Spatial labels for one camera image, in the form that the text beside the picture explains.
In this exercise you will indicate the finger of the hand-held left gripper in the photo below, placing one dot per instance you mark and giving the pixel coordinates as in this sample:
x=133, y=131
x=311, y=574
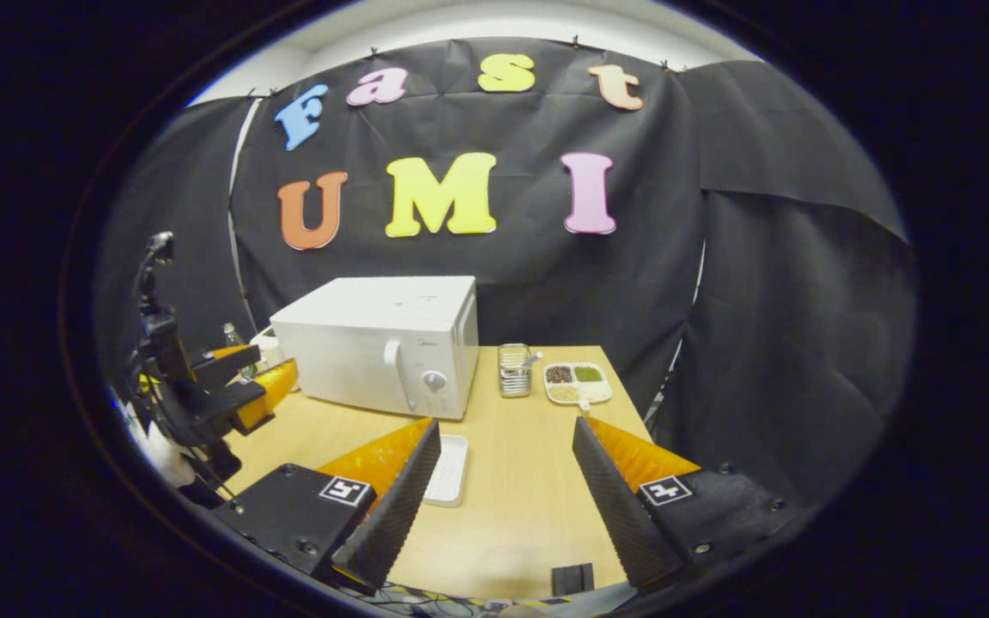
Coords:
x=267, y=395
x=224, y=365

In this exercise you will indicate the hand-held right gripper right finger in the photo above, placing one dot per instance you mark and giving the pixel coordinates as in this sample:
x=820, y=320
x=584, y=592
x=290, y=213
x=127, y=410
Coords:
x=619, y=515

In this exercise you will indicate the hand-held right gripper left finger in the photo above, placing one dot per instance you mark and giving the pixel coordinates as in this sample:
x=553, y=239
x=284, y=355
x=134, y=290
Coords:
x=391, y=515

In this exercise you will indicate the white microwave oven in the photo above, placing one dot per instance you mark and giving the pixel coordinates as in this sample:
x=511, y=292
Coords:
x=374, y=352

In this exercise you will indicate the clear plastic water bottle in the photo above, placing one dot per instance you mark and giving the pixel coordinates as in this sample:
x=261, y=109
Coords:
x=233, y=339

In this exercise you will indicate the white toaster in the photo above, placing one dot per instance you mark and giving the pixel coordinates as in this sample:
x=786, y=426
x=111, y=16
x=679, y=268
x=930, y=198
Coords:
x=267, y=348

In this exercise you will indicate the white rectangular tray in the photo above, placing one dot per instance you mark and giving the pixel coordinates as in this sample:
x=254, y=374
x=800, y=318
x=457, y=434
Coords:
x=450, y=472

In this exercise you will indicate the small black clip block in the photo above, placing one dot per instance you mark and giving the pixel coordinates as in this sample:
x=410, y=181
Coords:
x=572, y=579

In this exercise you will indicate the white divided plate with beans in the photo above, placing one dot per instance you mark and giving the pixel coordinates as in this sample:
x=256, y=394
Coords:
x=580, y=382

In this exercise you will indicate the black backdrop cloth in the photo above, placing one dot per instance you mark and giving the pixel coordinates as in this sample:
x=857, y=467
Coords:
x=761, y=300

